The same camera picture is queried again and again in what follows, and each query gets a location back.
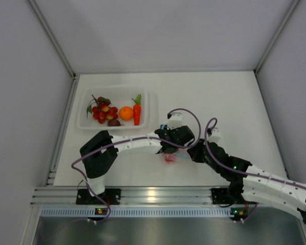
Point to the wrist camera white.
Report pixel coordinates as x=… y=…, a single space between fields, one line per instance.
x=214 y=135
x=174 y=120

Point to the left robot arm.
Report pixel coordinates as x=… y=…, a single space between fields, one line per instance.
x=101 y=151

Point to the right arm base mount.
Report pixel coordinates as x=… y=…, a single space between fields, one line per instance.
x=220 y=196

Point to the aluminium rail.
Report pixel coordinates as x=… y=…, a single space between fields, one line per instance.
x=161 y=183

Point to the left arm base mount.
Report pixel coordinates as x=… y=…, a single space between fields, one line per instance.
x=111 y=196

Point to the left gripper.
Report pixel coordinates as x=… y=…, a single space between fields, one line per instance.
x=164 y=126

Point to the white slotted cable duct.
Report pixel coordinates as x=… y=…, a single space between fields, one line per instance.
x=92 y=212

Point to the fake orange carrot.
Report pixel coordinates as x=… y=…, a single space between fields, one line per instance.
x=137 y=109

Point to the white plastic basket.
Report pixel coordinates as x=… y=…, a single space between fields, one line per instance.
x=119 y=96

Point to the clear zip top bag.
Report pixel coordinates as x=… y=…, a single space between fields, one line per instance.
x=179 y=155

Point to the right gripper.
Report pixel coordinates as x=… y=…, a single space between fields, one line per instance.
x=195 y=152

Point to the fake orange fruit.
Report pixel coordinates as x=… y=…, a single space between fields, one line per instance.
x=126 y=113

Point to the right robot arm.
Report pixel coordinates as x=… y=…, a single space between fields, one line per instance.
x=248 y=183

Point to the fake red cherry bunch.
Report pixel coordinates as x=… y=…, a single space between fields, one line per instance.
x=100 y=109

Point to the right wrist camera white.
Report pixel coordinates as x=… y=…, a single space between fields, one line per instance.
x=214 y=135

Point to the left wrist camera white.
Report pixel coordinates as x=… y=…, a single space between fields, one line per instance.
x=174 y=120

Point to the dark red fake plum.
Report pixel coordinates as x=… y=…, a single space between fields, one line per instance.
x=114 y=123

